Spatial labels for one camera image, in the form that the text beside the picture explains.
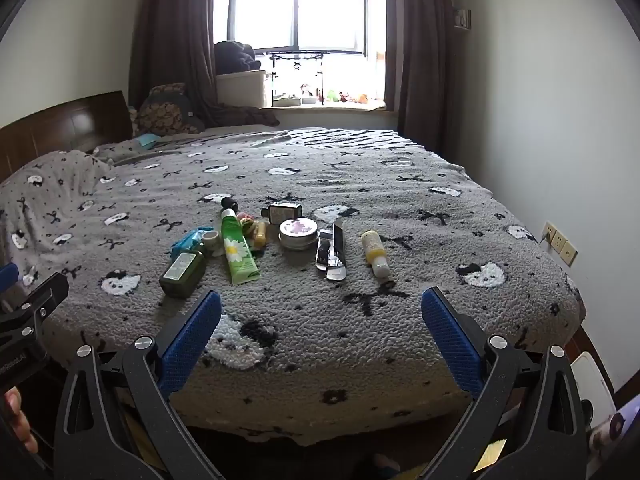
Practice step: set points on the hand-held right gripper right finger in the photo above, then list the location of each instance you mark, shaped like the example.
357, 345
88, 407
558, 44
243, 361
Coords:
450, 340

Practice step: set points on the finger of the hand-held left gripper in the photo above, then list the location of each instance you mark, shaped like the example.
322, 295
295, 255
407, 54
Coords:
7, 276
35, 300

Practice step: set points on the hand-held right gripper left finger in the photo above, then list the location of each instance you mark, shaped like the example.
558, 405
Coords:
192, 340

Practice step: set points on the small yellow tube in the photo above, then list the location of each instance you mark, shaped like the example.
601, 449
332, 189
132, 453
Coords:
260, 234

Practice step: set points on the person's left hand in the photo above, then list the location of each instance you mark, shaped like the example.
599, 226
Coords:
17, 420

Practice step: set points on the dark green bottle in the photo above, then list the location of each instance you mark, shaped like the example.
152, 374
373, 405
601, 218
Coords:
182, 272

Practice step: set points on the grey dotted bedding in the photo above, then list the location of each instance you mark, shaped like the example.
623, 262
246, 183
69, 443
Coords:
50, 195

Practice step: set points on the green daisy print tube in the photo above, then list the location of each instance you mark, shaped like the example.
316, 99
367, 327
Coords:
237, 255

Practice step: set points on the blue plastic packet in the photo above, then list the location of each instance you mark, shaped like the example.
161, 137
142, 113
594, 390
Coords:
183, 243

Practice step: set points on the grey cat print blanket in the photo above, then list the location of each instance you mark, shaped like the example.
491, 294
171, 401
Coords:
300, 320

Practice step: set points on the pale yellow white-capped bottle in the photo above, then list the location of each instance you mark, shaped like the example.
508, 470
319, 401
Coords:
375, 252

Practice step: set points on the stack of colourful scrunchies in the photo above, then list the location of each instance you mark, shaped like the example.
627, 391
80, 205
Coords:
246, 221

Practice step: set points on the black and silver tube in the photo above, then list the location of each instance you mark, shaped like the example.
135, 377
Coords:
338, 255

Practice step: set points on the small black bottle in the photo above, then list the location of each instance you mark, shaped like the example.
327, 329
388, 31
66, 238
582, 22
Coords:
229, 203

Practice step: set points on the white plastic bin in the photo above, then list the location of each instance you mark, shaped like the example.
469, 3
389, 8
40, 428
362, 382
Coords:
595, 380

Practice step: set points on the round white tin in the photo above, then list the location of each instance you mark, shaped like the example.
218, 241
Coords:
298, 232

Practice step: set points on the black sachet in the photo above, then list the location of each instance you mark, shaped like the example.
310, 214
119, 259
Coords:
324, 252

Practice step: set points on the dark glass bottle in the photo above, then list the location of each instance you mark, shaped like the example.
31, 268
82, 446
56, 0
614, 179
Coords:
285, 211

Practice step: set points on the dark wooden headboard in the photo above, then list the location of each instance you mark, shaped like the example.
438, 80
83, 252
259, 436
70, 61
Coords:
65, 127

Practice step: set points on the white and purple object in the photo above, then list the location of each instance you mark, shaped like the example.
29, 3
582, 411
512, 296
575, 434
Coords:
614, 427

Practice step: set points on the teal paper item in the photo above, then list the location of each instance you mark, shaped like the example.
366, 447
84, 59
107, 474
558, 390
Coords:
146, 140

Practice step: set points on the brown patterned pillow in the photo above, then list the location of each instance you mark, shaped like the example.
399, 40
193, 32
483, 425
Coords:
165, 112

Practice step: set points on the white storage box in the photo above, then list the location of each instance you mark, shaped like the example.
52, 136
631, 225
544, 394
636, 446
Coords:
240, 89

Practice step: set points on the row of small figurines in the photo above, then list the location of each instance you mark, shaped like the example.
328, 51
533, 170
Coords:
345, 95

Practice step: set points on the dark clothes pile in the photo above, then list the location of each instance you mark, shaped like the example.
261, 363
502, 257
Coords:
235, 57

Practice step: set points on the dark brown curtain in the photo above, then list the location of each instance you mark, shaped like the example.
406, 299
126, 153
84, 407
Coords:
175, 35
420, 50

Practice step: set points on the window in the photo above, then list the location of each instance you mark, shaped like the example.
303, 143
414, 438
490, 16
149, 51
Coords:
325, 10

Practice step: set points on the wall socket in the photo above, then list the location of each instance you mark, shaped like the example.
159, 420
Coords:
550, 233
567, 251

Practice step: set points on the wall switch panel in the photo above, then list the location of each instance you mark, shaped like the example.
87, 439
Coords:
462, 19

